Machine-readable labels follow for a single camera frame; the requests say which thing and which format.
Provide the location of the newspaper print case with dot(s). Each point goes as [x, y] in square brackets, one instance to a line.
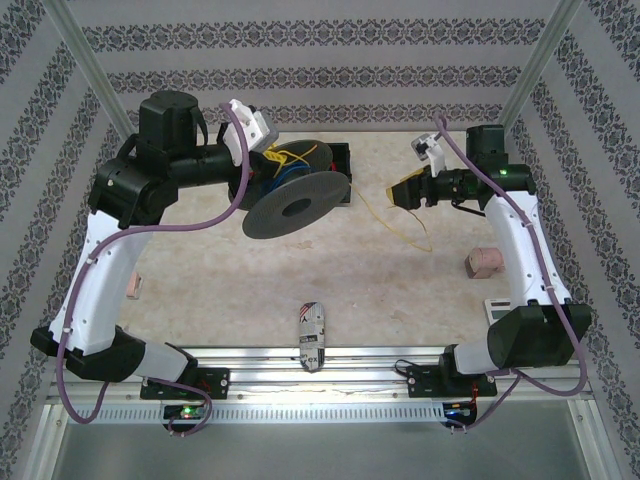
[311, 335]

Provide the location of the black plastic bin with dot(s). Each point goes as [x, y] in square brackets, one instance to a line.
[345, 160]

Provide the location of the white calculator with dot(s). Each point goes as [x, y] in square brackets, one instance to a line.
[495, 312]

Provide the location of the grey metal panel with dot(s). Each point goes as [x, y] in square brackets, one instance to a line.
[320, 450]

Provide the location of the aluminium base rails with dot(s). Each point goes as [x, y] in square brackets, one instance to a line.
[350, 380]

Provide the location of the pink eraser block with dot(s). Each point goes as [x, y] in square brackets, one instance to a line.
[134, 287]

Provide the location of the small control board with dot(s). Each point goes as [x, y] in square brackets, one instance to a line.
[460, 410]
[185, 412]

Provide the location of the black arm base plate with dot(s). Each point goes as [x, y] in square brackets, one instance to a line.
[422, 382]
[215, 382]

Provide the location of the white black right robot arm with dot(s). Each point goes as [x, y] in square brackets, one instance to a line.
[515, 250]

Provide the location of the aluminium frame post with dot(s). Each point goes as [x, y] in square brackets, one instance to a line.
[535, 75]
[92, 75]

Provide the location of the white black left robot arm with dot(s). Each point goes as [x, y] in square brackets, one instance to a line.
[100, 280]

